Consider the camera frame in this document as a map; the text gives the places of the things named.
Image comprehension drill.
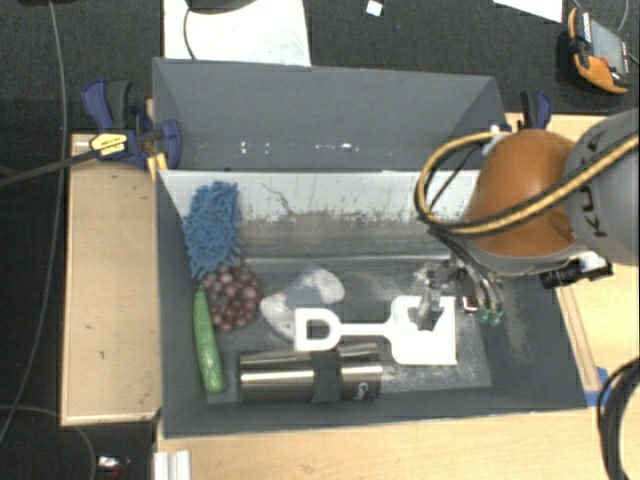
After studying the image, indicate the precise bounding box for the blue microfibre duster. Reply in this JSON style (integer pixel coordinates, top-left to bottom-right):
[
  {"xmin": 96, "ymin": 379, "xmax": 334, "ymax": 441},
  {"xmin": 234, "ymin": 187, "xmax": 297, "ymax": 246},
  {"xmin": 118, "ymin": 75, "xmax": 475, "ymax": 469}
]
[{"xmin": 181, "ymin": 180, "xmax": 245, "ymax": 280}]

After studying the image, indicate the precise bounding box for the pale wood board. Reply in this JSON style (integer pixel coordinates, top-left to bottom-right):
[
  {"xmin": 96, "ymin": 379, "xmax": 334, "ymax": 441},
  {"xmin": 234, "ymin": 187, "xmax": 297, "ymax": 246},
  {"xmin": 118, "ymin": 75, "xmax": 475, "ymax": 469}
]
[{"xmin": 59, "ymin": 132, "xmax": 165, "ymax": 427}]

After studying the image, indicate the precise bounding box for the grey metal bin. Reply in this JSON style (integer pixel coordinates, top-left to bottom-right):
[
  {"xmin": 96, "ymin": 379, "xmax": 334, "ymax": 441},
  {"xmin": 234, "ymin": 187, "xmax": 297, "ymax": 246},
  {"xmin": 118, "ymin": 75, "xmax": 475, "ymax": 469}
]
[{"xmin": 151, "ymin": 56, "xmax": 589, "ymax": 439}]

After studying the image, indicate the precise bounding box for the black cylinder on white bracket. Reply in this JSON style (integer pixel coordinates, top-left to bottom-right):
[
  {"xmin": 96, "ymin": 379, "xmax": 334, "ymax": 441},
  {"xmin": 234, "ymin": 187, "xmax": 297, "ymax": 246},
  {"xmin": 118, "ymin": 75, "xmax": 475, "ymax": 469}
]
[{"xmin": 539, "ymin": 252, "xmax": 614, "ymax": 290}]

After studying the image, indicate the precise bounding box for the purple toy grape bunch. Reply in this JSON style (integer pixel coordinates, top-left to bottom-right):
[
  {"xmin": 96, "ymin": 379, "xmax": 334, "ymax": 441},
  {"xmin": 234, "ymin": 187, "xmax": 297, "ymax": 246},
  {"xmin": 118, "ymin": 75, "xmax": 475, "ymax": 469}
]
[{"xmin": 200, "ymin": 262, "xmax": 264, "ymax": 335}]

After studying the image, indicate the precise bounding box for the white toy shovel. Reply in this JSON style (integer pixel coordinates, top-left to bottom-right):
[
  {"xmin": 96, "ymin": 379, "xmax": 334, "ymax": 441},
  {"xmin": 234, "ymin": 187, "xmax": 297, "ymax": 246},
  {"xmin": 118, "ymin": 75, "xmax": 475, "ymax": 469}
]
[{"xmin": 293, "ymin": 295, "xmax": 459, "ymax": 368}]

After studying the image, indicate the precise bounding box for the steel bottle with black band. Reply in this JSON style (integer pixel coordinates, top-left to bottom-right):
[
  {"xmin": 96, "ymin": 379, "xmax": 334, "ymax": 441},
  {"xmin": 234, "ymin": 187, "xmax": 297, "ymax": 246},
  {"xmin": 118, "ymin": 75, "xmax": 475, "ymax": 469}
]
[{"xmin": 236, "ymin": 343, "xmax": 385, "ymax": 405}]

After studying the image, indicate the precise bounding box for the green toy cucumber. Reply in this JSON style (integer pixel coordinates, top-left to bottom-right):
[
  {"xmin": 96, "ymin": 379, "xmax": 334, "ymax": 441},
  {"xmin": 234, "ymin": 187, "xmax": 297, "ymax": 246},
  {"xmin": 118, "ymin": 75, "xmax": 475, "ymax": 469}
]
[{"xmin": 192, "ymin": 287, "xmax": 227, "ymax": 396}]

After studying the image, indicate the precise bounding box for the pale grey crumpled cloth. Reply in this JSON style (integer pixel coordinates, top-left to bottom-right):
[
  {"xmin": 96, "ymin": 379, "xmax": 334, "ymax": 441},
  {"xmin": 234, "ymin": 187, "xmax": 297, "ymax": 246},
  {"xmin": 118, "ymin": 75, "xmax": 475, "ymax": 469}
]
[{"xmin": 259, "ymin": 265, "xmax": 347, "ymax": 344}]

